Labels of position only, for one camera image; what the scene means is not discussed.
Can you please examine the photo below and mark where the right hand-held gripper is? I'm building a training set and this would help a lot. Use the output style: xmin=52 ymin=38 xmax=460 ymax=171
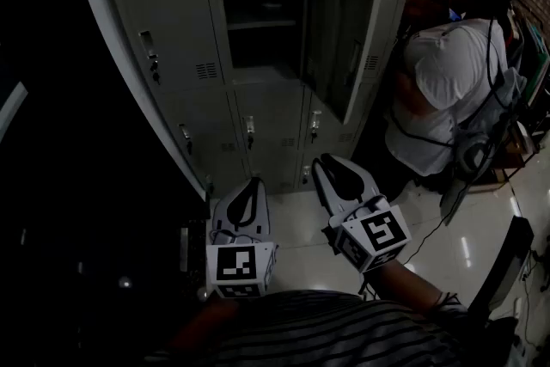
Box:
xmin=311 ymin=153 xmax=413 ymax=274

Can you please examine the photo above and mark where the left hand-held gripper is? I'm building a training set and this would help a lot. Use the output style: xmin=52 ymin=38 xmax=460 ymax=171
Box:
xmin=205 ymin=177 xmax=279 ymax=300

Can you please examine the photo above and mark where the grey metal locker door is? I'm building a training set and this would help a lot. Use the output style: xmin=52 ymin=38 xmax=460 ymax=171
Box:
xmin=300 ymin=0 xmax=383 ymax=126

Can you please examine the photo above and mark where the person's right forearm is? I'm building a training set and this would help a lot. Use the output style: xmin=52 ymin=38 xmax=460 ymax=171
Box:
xmin=364 ymin=258 xmax=469 ymax=317

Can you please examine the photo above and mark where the person's left forearm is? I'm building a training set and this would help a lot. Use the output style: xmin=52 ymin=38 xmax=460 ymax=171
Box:
xmin=169 ymin=295 xmax=241 ymax=356

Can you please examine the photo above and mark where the grey locker inner shelf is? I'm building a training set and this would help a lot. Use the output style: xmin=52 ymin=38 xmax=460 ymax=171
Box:
xmin=226 ymin=16 xmax=298 ymax=31

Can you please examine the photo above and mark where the grey metal locker cabinet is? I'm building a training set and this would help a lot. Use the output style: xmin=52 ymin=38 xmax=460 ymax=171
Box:
xmin=68 ymin=0 xmax=420 ymax=204

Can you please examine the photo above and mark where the person's striped shirt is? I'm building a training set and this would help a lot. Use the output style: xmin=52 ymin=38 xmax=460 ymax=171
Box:
xmin=144 ymin=289 xmax=476 ymax=367

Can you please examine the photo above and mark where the black cable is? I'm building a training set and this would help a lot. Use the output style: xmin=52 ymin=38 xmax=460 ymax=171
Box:
xmin=401 ymin=167 xmax=486 ymax=267

